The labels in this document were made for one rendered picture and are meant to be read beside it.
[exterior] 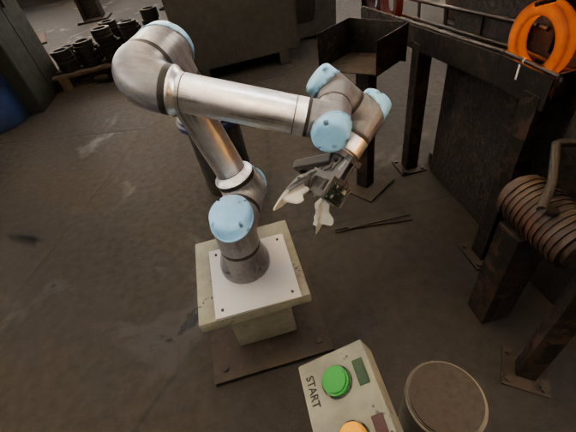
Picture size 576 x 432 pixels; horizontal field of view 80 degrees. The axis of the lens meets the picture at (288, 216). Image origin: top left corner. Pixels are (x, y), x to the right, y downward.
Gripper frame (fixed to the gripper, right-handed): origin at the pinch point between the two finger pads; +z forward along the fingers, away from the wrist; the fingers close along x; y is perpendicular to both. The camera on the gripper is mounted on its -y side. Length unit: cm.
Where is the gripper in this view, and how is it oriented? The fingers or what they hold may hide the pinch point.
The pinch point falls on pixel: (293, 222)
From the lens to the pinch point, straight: 82.7
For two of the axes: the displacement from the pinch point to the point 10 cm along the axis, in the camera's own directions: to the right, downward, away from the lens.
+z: -5.3, 8.5, 0.5
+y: 5.2, 3.7, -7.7
